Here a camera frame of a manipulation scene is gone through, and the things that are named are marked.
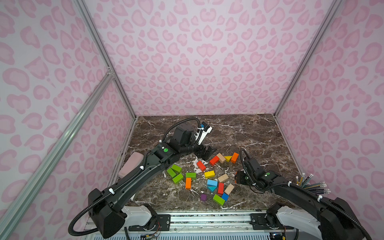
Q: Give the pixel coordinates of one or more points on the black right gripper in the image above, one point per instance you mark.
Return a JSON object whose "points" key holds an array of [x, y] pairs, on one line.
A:
{"points": [[241, 177]]}

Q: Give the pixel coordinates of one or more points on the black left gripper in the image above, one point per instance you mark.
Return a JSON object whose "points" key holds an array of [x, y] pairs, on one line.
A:
{"points": [[201, 150]]}

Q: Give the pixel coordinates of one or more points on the red block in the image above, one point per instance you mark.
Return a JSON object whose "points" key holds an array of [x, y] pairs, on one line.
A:
{"points": [[221, 189], [214, 160], [201, 166]]}

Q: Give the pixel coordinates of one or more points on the tan block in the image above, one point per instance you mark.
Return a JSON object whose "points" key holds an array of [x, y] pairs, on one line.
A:
{"points": [[223, 178], [222, 159], [229, 189]]}

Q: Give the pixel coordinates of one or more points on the yellow triangle block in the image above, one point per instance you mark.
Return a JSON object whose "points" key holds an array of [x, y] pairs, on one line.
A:
{"points": [[228, 158]]}

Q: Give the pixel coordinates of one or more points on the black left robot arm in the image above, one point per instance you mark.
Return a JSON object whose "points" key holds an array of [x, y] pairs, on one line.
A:
{"points": [[107, 212]]}

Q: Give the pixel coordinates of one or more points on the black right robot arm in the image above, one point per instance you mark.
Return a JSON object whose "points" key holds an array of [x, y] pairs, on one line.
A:
{"points": [[318, 216]]}

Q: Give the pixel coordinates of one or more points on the yellow rectangular block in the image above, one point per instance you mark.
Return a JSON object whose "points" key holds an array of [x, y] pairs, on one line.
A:
{"points": [[209, 174]]}

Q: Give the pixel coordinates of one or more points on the green block centre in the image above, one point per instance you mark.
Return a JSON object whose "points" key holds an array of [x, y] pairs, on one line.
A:
{"points": [[191, 175]]}

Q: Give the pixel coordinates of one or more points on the green block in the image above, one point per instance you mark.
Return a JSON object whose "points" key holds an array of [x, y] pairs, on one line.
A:
{"points": [[171, 172], [191, 175], [176, 169], [178, 178], [217, 199]]}

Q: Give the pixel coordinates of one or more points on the light blue block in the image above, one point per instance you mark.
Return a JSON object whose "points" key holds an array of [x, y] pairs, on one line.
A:
{"points": [[212, 183]]}

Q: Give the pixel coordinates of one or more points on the blue small block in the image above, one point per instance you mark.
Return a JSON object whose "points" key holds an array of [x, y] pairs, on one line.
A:
{"points": [[225, 197]]}

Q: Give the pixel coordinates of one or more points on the green block upper left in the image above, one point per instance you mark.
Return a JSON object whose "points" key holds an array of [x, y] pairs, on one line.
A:
{"points": [[176, 169]]}

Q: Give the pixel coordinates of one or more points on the teal triangle block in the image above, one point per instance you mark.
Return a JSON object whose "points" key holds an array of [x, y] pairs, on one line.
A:
{"points": [[212, 188]]}

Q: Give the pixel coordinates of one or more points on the green block lower left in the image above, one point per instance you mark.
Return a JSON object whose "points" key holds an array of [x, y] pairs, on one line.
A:
{"points": [[178, 178]]}

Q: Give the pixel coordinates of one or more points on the green block far left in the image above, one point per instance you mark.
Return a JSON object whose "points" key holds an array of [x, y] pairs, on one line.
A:
{"points": [[171, 172]]}

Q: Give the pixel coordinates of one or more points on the green block bottom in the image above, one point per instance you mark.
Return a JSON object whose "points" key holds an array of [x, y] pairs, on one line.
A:
{"points": [[217, 199]]}

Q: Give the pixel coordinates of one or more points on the purple small block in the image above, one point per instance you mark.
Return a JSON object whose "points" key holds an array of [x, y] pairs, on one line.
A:
{"points": [[203, 197]]}

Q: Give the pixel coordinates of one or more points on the bundle of coloured pencils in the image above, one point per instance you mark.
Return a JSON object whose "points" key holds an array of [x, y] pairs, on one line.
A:
{"points": [[319, 188]]}

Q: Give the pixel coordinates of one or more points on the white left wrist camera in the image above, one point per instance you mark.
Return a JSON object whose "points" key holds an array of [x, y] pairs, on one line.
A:
{"points": [[203, 130]]}

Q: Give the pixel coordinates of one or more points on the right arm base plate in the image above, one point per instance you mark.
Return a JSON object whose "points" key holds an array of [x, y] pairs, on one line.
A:
{"points": [[260, 221]]}

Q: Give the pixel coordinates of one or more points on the aluminium front rail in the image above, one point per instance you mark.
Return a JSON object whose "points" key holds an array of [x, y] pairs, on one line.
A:
{"points": [[235, 225]]}

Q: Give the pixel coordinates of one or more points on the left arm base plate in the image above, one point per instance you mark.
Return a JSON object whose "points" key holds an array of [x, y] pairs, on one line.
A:
{"points": [[161, 222]]}

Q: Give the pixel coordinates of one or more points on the right corner frame post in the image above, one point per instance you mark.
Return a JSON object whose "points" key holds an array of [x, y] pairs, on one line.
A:
{"points": [[315, 42]]}

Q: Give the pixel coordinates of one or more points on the corner frame post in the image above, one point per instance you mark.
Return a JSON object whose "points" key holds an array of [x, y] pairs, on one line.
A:
{"points": [[315, 42], [91, 26]]}

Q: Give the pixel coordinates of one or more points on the left corner frame post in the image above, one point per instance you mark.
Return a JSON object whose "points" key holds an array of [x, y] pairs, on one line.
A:
{"points": [[91, 26]]}

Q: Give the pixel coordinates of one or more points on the aluminium diagonal frame bar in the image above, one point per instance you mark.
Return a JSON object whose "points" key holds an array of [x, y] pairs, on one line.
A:
{"points": [[21, 204]]}

